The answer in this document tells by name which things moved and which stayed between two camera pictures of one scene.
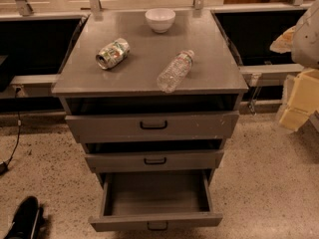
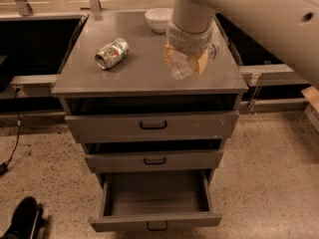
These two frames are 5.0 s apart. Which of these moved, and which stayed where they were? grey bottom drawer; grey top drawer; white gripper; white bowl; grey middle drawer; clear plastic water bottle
Moved: clear plastic water bottle; white gripper
Stayed: grey middle drawer; white bowl; grey bottom drawer; grey top drawer
